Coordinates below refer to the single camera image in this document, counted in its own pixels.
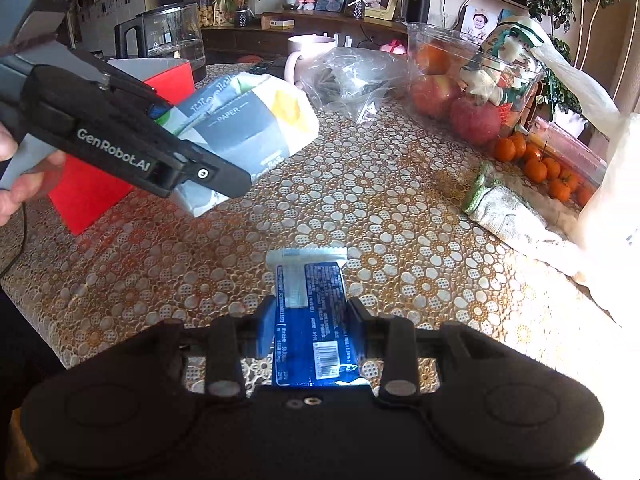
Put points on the white wifi router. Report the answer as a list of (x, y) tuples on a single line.
[(340, 40)]

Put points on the clear lidded food box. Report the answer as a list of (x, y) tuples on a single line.
[(570, 147)]

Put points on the green striped white bag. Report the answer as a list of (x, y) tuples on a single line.
[(515, 37)]

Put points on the wooden television cabinet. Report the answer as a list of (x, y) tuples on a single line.
[(250, 40)]

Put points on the white plastic bag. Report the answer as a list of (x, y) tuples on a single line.
[(615, 185)]

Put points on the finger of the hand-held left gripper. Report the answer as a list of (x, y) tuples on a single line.
[(220, 180), (125, 90)]

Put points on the red lidded snack jar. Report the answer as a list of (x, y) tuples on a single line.
[(206, 10)]

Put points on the black speaker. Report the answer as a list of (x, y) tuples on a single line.
[(417, 8)]

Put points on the white portrait photo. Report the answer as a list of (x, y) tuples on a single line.
[(480, 22)]

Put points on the white mug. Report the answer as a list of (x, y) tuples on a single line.
[(305, 57)]

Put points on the clear plastic bag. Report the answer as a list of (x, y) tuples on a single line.
[(360, 80)]

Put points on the glass kettle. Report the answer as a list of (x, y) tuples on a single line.
[(170, 35)]

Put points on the red apple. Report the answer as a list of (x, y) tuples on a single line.
[(435, 97), (475, 122)]

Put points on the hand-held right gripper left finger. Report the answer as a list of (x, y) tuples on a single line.
[(265, 327)]

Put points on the lace covered desktop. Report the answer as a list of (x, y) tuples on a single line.
[(400, 200)]

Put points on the orange fruit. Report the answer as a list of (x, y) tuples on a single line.
[(434, 57)]

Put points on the green white cloth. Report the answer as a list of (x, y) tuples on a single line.
[(505, 210)]

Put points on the person's left hand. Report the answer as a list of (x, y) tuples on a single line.
[(50, 162)]

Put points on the pile of tangerines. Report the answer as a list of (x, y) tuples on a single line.
[(540, 167)]

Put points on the pink plastic toy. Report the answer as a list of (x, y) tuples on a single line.
[(394, 48)]

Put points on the grey white tissue pack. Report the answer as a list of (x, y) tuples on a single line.
[(250, 120)]

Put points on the yellow photo frame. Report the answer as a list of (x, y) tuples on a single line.
[(382, 0)]

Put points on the small yellow cardboard box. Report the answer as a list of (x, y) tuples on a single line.
[(277, 21)]

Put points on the blue snack packet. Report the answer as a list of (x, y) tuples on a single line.
[(315, 300)]

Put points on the clear plastic fruit container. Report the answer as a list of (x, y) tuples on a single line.
[(450, 60)]

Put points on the red cardboard box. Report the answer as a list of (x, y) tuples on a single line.
[(85, 200)]

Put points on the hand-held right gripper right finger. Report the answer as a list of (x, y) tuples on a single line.
[(357, 327)]

